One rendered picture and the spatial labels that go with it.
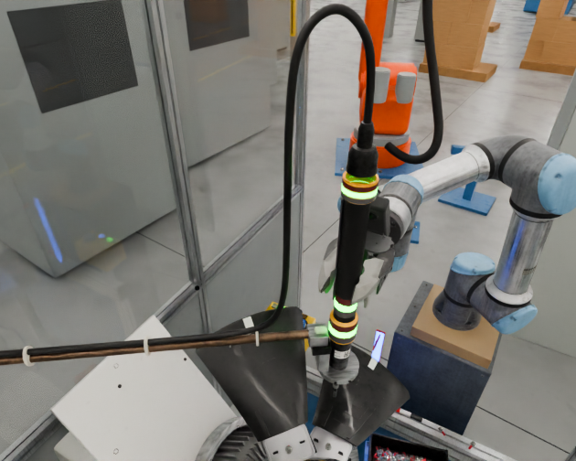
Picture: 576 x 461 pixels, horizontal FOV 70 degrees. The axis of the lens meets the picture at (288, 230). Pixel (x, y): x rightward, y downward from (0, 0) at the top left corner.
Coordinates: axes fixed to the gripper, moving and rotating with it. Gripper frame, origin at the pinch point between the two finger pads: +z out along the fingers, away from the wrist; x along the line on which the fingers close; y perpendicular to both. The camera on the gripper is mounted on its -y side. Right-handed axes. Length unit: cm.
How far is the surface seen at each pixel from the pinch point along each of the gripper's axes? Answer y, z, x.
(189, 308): 74, -39, 70
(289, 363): 29.7, -5.4, 10.6
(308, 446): 40.5, 2.4, 2.1
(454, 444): 80, -37, -27
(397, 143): 135, -369, 77
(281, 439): 40.0, 3.9, 7.3
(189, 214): 37, -47, 70
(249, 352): 27.6, -2.5, 18.0
